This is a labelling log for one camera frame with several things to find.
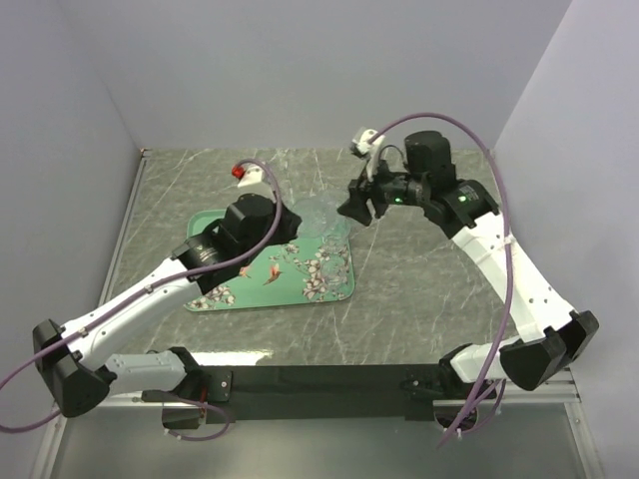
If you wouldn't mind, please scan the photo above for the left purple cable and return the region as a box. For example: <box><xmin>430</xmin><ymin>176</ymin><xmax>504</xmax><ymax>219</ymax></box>
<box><xmin>0</xmin><ymin>159</ymin><xmax>287</xmax><ymax>442</ymax></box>

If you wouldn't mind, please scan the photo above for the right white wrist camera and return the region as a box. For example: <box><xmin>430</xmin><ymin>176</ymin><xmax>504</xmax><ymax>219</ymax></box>
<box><xmin>350</xmin><ymin>128</ymin><xmax>385</xmax><ymax>183</ymax></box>

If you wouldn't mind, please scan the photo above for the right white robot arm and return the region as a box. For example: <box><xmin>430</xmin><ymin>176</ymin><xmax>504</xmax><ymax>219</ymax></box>
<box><xmin>337</xmin><ymin>129</ymin><xmax>599</xmax><ymax>398</ymax></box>

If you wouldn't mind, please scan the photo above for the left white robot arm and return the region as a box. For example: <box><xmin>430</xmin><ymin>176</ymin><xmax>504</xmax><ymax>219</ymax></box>
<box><xmin>32</xmin><ymin>194</ymin><xmax>302</xmax><ymax>418</ymax></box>

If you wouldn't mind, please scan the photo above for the purple cable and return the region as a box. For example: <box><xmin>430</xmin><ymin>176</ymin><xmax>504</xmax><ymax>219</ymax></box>
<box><xmin>0</xmin><ymin>159</ymin><xmax>287</xmax><ymax>442</ymax></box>
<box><xmin>373</xmin><ymin>112</ymin><xmax>515</xmax><ymax>450</ymax></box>

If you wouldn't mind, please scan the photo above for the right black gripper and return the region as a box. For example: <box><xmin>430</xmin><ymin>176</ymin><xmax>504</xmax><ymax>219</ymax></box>
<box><xmin>337</xmin><ymin>152</ymin><xmax>429</xmax><ymax>227</ymax></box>

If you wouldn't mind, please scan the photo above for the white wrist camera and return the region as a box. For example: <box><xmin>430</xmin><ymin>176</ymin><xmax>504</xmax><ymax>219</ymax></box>
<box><xmin>350</xmin><ymin>128</ymin><xmax>385</xmax><ymax>183</ymax></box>
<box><xmin>232</xmin><ymin>164</ymin><xmax>274</xmax><ymax>200</ymax></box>

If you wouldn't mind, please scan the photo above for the small clear glass mid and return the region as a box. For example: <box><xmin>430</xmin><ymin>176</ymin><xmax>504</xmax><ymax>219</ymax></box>
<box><xmin>322</xmin><ymin>219</ymin><xmax>350</xmax><ymax>253</ymax></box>

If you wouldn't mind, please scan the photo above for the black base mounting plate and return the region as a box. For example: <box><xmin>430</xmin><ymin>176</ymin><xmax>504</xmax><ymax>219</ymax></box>
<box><xmin>177</xmin><ymin>364</ymin><xmax>472</xmax><ymax>421</ymax></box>

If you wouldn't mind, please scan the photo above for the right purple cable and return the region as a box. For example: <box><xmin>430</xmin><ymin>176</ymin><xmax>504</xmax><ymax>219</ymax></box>
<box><xmin>373</xmin><ymin>112</ymin><xmax>515</xmax><ymax>450</ymax></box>

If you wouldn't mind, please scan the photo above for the green floral bird tray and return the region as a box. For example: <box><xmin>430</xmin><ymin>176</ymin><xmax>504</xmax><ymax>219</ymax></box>
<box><xmin>185</xmin><ymin>237</ymin><xmax>355</xmax><ymax>312</ymax></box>

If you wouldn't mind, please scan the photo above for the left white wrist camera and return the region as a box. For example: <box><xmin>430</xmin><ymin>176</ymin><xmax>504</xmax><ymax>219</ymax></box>
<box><xmin>232</xmin><ymin>164</ymin><xmax>274</xmax><ymax>200</ymax></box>

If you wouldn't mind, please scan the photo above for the clear stemmed glass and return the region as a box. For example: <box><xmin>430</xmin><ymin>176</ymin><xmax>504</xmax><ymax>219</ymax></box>
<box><xmin>319</xmin><ymin>256</ymin><xmax>348</xmax><ymax>287</ymax></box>

